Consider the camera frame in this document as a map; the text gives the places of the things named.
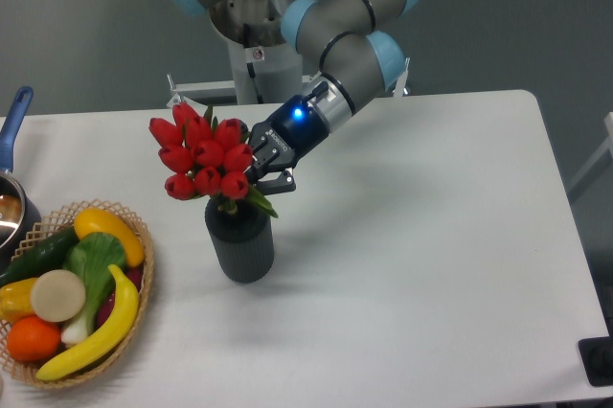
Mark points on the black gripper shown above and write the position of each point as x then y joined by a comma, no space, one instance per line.
279,142

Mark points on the red tulip bouquet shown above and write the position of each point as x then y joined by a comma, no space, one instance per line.
207,157

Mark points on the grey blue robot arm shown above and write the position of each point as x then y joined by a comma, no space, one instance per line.
319,62

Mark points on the dark grey ribbed vase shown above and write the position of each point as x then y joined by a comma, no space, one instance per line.
243,241

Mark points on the dark red vegetable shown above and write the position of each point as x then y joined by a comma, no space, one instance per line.
135,275

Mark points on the yellow banana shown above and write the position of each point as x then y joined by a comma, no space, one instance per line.
103,340

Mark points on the yellow squash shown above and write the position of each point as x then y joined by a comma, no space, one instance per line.
96,220

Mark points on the green bok choy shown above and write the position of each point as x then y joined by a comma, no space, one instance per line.
89,260

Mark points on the dark green cucumber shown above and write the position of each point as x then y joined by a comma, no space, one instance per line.
49,254

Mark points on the beige round disc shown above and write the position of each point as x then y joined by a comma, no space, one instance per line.
57,296

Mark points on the yellow bell pepper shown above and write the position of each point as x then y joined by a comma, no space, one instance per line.
15,300

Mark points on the orange fruit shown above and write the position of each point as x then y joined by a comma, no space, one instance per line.
33,339

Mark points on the black device at edge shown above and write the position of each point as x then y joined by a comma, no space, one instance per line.
596,357

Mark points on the blue handled saucepan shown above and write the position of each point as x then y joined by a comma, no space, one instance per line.
18,212

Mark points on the white frame at right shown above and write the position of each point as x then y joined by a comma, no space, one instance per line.
594,166

